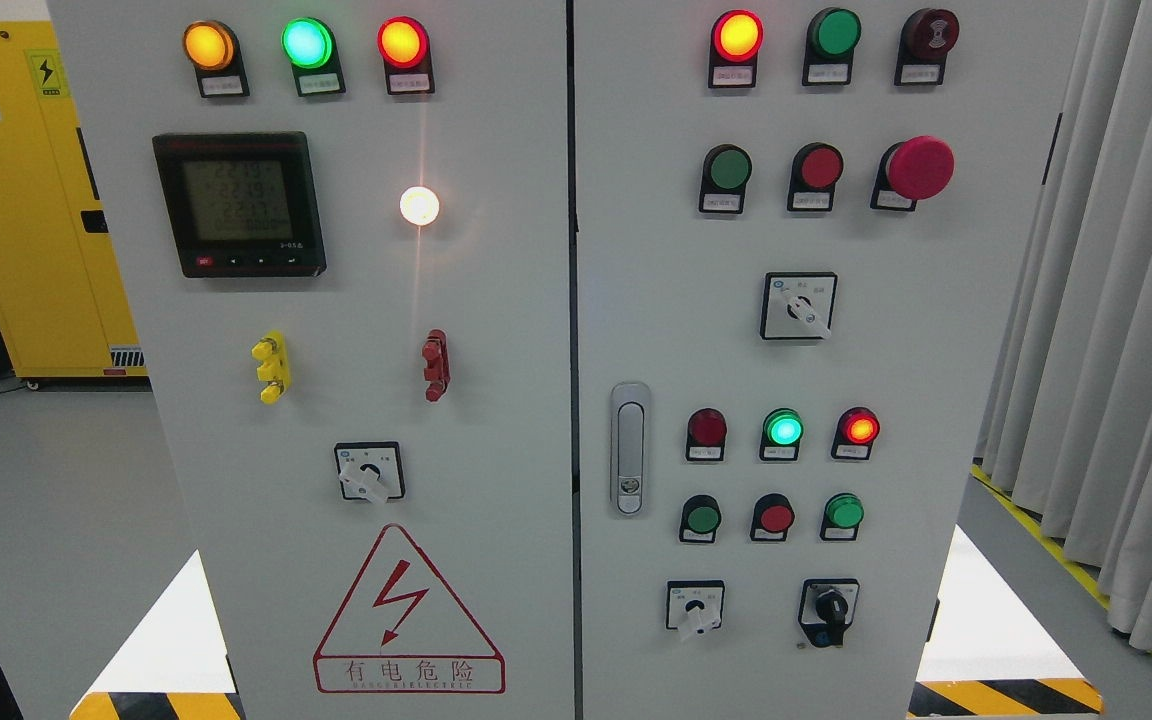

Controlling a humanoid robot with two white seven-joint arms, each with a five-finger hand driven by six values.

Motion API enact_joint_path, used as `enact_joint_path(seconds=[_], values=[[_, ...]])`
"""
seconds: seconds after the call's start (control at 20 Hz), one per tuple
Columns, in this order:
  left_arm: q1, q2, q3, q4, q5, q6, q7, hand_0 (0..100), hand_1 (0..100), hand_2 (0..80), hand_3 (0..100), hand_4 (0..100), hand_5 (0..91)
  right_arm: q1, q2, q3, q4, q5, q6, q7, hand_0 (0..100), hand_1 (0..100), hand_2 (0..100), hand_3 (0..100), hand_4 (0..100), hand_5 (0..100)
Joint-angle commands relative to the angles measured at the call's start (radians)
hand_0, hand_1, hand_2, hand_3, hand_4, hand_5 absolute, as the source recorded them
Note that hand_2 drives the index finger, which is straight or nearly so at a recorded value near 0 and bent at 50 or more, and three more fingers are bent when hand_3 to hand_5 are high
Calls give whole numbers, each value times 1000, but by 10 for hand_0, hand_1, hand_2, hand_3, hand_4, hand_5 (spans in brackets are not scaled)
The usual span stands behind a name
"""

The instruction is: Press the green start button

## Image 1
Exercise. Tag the green start push button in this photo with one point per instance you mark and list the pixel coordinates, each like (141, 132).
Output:
(700, 518)

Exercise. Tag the green push button upper row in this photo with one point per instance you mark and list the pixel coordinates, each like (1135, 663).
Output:
(725, 173)

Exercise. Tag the red push button lower row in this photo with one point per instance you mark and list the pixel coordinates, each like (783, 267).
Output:
(772, 517)

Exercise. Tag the red push button row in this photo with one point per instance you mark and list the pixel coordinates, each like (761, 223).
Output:
(814, 173)
(772, 517)

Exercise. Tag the green push button lower right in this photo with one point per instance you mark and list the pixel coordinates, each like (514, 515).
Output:
(841, 518)

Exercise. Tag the red push button upper row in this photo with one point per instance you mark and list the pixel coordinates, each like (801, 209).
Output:
(814, 173)

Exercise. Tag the red mushroom emergency stop button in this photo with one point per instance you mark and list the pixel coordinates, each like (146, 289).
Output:
(911, 171)

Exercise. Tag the grey electrical control cabinet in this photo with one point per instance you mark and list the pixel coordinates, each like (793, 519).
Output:
(565, 141)

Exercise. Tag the red terminal connector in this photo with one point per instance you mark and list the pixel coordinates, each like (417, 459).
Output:
(437, 366)

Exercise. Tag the red indicator light lower left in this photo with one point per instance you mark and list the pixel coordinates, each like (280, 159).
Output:
(706, 436)

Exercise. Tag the red indicator light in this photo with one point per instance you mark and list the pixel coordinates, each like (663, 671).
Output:
(405, 50)
(735, 41)
(856, 431)
(706, 436)

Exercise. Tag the green indicator light lower middle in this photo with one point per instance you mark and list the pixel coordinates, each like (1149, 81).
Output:
(781, 436)

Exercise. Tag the green indicator light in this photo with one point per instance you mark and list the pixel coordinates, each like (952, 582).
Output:
(831, 40)
(781, 436)
(312, 51)

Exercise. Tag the white lit indicator lamp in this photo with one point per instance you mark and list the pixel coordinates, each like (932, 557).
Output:
(419, 205)

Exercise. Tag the red indicator light lower right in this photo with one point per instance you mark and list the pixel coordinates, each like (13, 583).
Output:
(856, 431)

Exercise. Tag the yellow terminal connector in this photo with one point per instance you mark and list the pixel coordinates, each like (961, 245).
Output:
(273, 367)

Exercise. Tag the red high voltage warning sticker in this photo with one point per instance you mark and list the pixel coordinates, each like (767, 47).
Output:
(401, 629)

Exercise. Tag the red indicator light top left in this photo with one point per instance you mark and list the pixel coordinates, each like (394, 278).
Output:
(405, 50)

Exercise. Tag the red indicator light top right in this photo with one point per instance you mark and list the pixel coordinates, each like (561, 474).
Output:
(735, 41)

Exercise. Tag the black digital power meter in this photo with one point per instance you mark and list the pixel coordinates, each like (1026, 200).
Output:
(241, 204)

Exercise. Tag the green indicator light top left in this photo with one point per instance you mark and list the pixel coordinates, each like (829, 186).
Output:
(312, 51)

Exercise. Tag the green indicator light top right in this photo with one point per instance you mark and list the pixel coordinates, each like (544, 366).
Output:
(831, 40)

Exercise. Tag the dark red buzzer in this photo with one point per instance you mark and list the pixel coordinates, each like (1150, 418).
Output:
(926, 39)

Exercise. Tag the amber indicator light top left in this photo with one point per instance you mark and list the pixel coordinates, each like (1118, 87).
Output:
(214, 51)

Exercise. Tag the grey curtain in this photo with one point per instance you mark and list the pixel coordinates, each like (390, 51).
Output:
(1068, 427)

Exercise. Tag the yellow safety storage cabinet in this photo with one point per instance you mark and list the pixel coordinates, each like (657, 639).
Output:
(63, 309)

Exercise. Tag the grey cabinet door handle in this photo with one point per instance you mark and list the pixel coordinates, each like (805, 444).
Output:
(630, 405)

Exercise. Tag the upper right rotary selector switch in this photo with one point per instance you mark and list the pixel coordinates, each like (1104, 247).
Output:
(798, 306)

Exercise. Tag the left door rotary selector switch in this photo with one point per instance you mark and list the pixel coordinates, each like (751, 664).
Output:
(370, 472)

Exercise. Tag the lower left rotary selector switch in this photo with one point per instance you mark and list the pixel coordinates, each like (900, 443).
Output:
(694, 607)

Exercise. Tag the black key selector switch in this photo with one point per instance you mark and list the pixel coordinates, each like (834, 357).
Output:
(827, 609)

